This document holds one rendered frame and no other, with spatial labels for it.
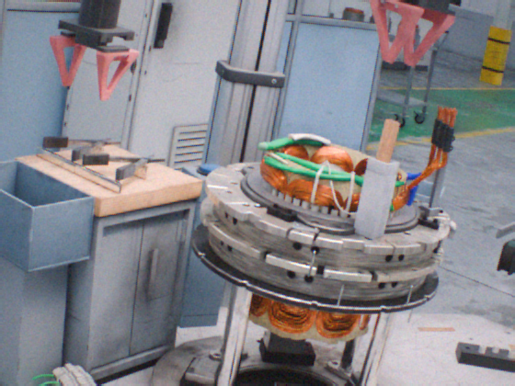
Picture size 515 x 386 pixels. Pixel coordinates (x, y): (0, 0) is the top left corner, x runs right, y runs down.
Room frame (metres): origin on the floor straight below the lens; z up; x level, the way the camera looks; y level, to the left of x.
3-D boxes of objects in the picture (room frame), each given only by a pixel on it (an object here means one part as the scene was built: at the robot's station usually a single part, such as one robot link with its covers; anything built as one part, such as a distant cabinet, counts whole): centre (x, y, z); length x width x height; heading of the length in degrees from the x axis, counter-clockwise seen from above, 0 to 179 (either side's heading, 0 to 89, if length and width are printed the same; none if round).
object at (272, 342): (1.19, -0.08, 0.85); 0.06 x 0.04 x 0.05; 100
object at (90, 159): (1.09, 0.22, 1.09); 0.04 x 0.01 x 0.02; 132
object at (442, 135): (1.07, -0.22, 1.21); 0.04 x 0.04 x 0.03; 54
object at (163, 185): (1.13, 0.21, 1.05); 0.20 x 0.19 x 0.02; 147
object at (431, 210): (1.09, -0.23, 1.15); 0.03 x 0.02 x 0.12; 136
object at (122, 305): (1.13, 0.21, 0.91); 0.19 x 0.19 x 0.26; 57
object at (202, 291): (1.32, 0.07, 0.91); 0.07 x 0.07 x 0.25; 34
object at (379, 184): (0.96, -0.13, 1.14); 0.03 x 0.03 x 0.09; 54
